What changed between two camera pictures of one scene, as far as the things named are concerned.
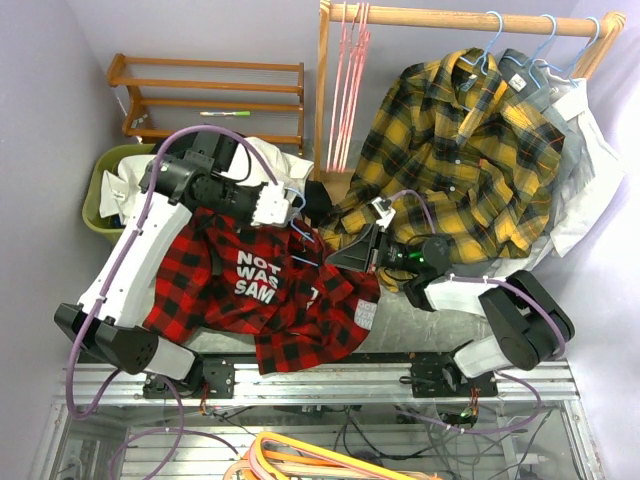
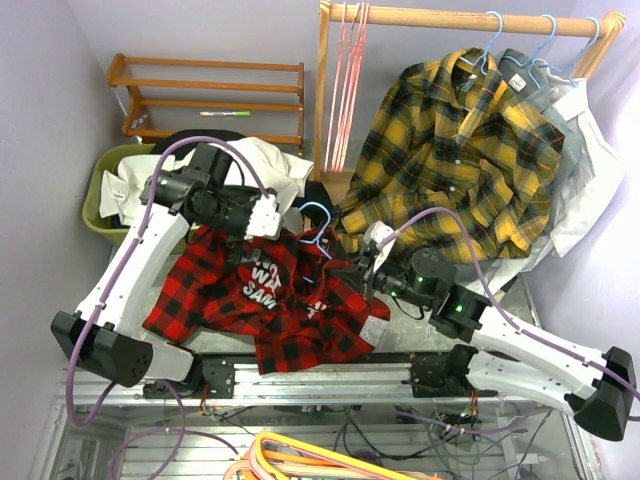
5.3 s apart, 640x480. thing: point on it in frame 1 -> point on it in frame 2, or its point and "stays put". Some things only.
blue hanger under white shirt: [579, 56] stays put
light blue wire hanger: [297, 228] -> [317, 239]
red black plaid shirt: [278, 285] stays put
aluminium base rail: [381, 385] stays put
